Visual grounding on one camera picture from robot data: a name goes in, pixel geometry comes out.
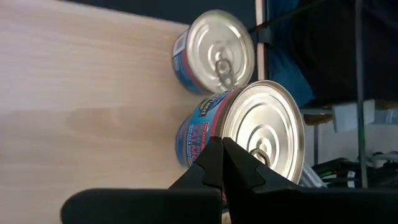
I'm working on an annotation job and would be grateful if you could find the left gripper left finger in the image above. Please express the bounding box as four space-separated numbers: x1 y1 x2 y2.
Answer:
60 136 223 224

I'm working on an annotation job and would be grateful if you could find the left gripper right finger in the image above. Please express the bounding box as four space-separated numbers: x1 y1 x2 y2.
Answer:
222 137 398 224

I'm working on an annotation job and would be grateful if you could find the blue red salmon can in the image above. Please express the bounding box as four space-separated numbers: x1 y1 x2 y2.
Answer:
185 79 307 185
175 116 191 169
172 8 256 96

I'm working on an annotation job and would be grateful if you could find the light wooden shelf board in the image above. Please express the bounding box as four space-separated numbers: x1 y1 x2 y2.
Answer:
0 0 261 224

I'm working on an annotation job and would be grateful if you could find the white box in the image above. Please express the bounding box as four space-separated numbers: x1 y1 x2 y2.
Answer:
331 98 377 134

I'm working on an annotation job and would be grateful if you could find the black metal rod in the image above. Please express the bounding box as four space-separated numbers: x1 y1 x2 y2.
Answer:
354 0 369 189

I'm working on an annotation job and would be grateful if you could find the blue cloth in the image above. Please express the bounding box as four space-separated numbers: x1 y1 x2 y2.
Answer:
267 0 315 108

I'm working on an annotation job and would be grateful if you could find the black cable bundle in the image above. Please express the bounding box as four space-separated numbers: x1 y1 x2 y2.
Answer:
310 149 398 189

